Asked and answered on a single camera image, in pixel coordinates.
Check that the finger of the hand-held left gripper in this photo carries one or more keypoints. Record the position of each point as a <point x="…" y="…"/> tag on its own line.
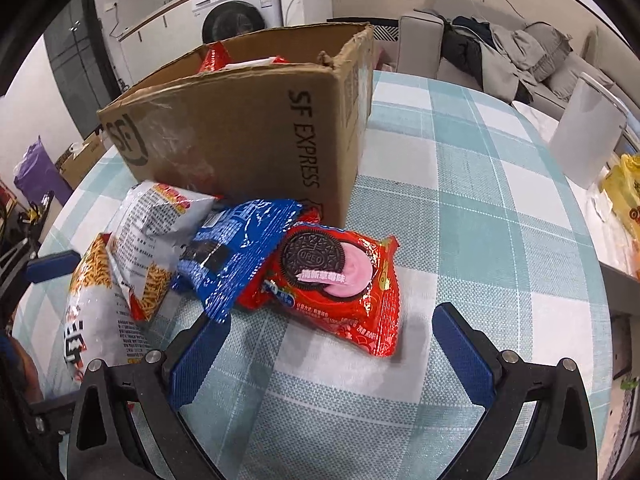
<point x="50" y="265"/>

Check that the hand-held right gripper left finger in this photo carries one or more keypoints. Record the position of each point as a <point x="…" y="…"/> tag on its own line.
<point x="200" y="355"/>

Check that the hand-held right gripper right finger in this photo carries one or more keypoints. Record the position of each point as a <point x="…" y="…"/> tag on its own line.
<point x="462" y="355"/>

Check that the white black red snack packet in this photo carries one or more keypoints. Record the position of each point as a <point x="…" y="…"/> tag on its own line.
<point x="90" y="320"/>

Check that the white orange snack packet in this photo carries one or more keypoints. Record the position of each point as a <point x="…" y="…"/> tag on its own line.
<point x="150" y="230"/>

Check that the blue cookie packet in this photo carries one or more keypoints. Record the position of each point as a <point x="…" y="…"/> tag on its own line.
<point x="235" y="250"/>

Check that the red cookie packet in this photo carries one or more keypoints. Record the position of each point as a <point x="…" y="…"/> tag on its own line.
<point x="345" y="300"/>

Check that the brown cardboard box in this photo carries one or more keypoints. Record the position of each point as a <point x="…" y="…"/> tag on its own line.
<point x="225" y="135"/>

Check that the white red-edged snack packet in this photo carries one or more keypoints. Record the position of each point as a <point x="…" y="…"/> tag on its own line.
<point x="250" y="65"/>

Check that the purple bag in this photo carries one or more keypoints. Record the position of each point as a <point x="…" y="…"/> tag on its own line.
<point x="37" y="170"/>

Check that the printed cardboard box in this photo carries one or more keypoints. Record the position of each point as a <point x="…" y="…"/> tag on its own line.
<point x="80" y="160"/>

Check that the teal checkered tablecloth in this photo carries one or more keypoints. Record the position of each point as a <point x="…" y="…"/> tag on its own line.
<point x="450" y="210"/>

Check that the black glass door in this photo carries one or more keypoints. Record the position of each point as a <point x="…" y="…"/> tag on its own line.
<point x="75" y="60"/>

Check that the yellow plastic bag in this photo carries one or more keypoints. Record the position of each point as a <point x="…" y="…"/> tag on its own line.
<point x="625" y="195"/>

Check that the white cylindrical bin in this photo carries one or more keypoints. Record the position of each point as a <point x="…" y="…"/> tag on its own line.
<point x="585" y="130"/>

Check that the white kitchen counter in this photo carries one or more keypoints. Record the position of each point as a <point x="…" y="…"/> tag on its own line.
<point x="150" y="22"/>

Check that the beige cushion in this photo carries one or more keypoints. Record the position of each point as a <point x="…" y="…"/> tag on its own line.
<point x="570" y="77"/>

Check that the grey jacket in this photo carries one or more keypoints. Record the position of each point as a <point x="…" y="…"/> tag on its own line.
<point x="505" y="55"/>

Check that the dark clothing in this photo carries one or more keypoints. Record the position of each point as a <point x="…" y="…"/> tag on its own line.
<point x="460" y="50"/>

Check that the beige sofa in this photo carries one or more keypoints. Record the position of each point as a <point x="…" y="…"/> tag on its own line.
<point x="417" y="45"/>

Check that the grey cushion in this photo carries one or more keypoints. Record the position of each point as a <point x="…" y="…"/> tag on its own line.
<point x="550" y="45"/>

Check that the black white patterned cushion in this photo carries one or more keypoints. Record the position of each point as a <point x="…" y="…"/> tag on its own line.
<point x="387" y="32"/>

